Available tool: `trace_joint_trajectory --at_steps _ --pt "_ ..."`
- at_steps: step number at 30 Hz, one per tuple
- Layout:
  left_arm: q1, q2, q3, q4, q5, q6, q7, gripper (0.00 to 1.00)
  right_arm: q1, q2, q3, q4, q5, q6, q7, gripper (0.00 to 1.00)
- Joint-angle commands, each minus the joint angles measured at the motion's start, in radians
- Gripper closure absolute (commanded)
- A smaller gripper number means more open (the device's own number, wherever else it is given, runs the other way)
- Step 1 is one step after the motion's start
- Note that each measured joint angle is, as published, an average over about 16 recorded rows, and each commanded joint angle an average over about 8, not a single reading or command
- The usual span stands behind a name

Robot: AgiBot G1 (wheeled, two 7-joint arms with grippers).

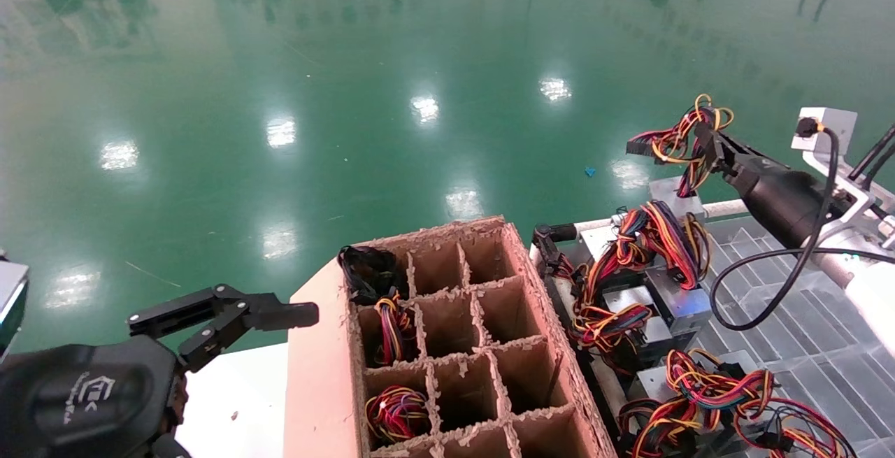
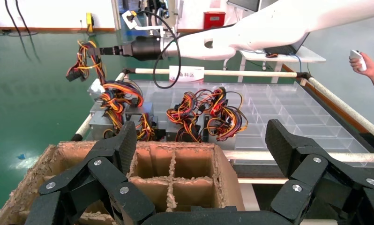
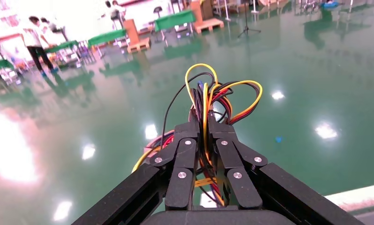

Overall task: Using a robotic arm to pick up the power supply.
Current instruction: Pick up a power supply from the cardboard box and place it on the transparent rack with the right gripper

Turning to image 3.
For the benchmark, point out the blue object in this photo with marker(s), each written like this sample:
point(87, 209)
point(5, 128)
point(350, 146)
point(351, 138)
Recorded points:
point(329, 4)

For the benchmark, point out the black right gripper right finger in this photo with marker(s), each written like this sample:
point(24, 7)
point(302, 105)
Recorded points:
point(239, 186)

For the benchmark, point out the black tripod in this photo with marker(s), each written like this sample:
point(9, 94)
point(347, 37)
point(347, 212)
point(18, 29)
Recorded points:
point(246, 18)

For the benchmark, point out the black stool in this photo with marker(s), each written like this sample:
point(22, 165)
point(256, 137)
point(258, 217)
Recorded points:
point(157, 9)

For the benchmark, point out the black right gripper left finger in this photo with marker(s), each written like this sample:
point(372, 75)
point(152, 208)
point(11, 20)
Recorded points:
point(182, 186)

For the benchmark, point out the wooden pallet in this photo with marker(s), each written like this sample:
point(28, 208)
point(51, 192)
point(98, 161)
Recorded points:
point(210, 24)
point(140, 45)

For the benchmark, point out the small blue scrap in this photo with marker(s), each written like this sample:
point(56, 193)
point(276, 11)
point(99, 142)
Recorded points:
point(279, 139)

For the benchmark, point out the person in white shirt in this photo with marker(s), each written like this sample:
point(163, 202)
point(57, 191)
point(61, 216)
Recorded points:
point(115, 11)
point(52, 27)
point(35, 40)

